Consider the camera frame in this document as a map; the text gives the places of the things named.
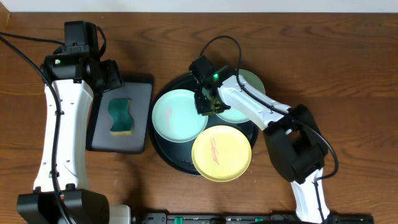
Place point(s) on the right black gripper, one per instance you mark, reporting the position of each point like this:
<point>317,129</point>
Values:
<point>201,108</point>

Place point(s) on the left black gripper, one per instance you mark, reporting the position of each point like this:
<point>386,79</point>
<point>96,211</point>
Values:
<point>115,78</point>

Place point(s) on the pale green plate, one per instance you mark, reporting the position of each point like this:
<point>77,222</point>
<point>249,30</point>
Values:
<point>234,116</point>

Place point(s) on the light blue plate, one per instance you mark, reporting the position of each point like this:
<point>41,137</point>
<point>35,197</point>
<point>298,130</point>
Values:
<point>175,117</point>

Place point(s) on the green yellow sponge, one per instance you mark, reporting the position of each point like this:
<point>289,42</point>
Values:
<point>118,110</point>

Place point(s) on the yellow plate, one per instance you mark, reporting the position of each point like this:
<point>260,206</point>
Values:
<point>221,153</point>

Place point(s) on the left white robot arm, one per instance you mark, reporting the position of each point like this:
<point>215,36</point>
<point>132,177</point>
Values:
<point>61,191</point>

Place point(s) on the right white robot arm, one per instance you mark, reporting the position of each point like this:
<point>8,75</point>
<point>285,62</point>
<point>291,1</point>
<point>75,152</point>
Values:
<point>295,145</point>

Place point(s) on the black rectangular tray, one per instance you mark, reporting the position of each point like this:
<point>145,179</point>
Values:
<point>137,88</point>

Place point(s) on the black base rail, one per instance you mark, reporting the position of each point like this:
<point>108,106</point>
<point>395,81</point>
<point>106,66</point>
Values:
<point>162,218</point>

